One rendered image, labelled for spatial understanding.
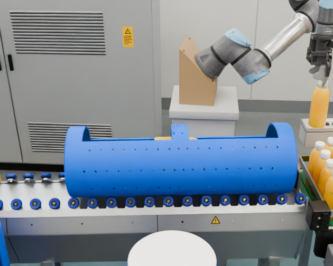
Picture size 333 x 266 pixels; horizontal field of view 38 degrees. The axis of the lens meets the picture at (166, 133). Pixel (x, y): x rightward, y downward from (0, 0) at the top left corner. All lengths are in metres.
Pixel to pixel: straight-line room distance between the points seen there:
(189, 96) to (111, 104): 1.40
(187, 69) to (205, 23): 2.42
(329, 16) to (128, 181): 0.98
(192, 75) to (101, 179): 0.69
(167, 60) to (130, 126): 1.28
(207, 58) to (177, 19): 2.41
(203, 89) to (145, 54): 1.21
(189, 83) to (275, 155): 0.61
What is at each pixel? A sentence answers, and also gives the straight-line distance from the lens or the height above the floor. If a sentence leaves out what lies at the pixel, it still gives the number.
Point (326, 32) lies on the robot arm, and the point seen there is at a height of 1.57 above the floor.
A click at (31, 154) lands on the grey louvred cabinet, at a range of 3.95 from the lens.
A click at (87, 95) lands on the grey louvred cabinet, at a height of 0.70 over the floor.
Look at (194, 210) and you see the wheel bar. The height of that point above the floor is 0.92.
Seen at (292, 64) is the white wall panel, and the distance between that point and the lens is 4.78.
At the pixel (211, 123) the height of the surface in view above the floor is 1.08.
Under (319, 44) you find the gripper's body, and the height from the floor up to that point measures 1.51.
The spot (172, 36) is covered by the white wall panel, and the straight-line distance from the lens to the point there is 4.64.
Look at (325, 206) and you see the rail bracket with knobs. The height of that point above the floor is 1.00.
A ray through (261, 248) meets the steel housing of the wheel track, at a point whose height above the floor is 0.70.
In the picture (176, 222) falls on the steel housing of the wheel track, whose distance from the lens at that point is 1.94.
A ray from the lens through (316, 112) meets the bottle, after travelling 2.08.
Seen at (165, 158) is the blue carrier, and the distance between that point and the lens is 1.78.
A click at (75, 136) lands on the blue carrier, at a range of 1.85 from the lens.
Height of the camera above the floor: 2.08
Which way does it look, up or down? 28 degrees down
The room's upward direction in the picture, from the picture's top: 1 degrees counter-clockwise
